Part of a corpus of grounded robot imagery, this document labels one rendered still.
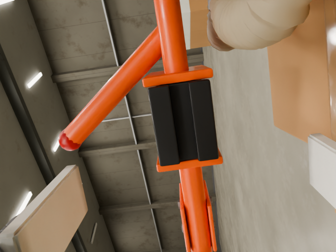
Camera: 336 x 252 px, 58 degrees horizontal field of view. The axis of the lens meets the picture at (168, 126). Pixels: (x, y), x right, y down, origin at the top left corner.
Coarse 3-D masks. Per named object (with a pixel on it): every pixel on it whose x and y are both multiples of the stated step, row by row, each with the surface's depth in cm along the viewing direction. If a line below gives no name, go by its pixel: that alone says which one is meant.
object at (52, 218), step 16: (64, 176) 16; (48, 192) 14; (64, 192) 15; (80, 192) 17; (32, 208) 12; (48, 208) 13; (64, 208) 15; (80, 208) 17; (16, 224) 11; (32, 224) 12; (48, 224) 13; (64, 224) 15; (0, 240) 11; (16, 240) 11; (32, 240) 12; (48, 240) 13; (64, 240) 14
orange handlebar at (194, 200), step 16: (160, 0) 25; (176, 0) 25; (160, 16) 25; (176, 16) 25; (160, 32) 25; (176, 32) 25; (176, 48) 25; (176, 64) 26; (192, 176) 28; (192, 192) 28; (192, 208) 29; (208, 208) 29; (192, 224) 29; (208, 224) 30; (192, 240) 30; (208, 240) 30
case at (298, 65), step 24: (312, 0) 28; (312, 24) 29; (288, 48) 36; (312, 48) 30; (288, 72) 37; (312, 72) 30; (288, 96) 38; (312, 96) 31; (288, 120) 39; (312, 120) 32
